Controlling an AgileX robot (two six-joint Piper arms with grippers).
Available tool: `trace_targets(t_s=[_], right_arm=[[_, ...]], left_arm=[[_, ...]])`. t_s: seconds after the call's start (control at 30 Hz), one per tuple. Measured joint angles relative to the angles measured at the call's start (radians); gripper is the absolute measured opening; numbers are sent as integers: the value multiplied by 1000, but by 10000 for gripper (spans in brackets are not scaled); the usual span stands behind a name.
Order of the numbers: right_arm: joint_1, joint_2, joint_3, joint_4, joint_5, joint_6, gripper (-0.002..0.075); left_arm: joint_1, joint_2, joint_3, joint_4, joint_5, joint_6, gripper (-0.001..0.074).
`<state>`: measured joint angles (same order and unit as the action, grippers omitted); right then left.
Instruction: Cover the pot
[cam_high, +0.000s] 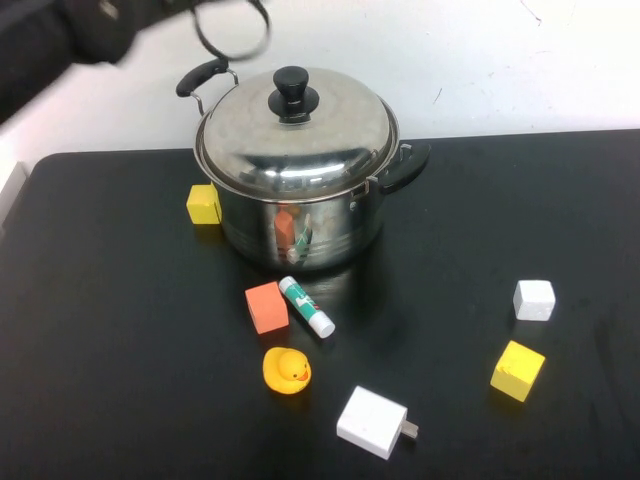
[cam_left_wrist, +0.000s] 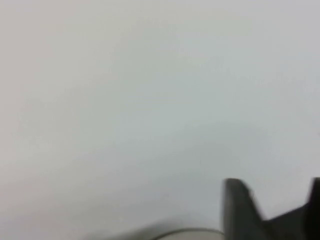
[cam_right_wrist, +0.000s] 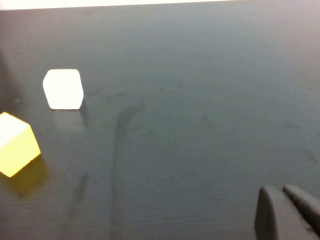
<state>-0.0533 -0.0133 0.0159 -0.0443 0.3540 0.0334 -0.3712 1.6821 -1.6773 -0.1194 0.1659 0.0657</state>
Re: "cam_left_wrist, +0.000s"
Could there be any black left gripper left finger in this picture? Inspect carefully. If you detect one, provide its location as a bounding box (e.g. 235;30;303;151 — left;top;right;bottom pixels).
221;178;266;240

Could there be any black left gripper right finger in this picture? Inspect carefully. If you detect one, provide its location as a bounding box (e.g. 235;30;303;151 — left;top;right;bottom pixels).
303;176;320;240

